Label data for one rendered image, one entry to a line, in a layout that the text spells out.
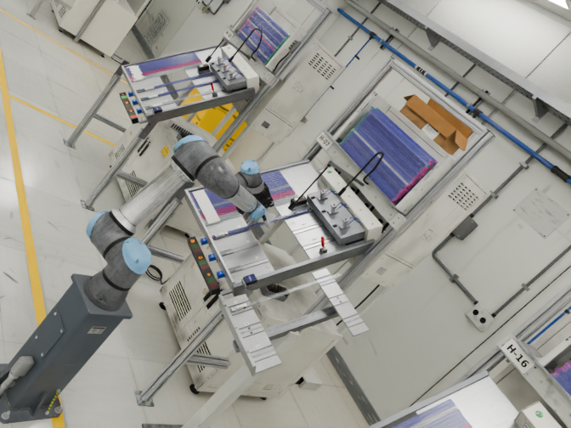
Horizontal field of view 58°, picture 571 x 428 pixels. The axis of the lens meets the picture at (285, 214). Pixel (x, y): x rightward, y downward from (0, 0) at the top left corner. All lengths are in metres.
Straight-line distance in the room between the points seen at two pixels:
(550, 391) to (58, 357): 1.69
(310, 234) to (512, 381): 1.04
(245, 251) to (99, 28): 4.58
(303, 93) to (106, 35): 3.45
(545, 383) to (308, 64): 2.38
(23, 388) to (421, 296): 2.71
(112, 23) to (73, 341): 5.00
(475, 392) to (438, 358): 1.74
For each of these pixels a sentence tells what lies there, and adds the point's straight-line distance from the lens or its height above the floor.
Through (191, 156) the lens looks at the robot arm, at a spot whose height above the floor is 1.12.
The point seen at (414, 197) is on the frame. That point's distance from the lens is 2.40.
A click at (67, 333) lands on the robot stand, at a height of 0.41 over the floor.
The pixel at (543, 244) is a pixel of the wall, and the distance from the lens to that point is 3.74.
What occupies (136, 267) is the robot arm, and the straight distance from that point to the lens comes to 1.83.
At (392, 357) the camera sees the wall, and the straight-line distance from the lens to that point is 3.98.
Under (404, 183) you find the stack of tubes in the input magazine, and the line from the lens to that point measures 2.43.
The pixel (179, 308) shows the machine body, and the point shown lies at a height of 0.15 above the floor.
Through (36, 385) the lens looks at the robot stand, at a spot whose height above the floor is 0.15.
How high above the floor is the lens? 1.65
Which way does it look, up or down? 15 degrees down
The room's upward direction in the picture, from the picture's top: 42 degrees clockwise
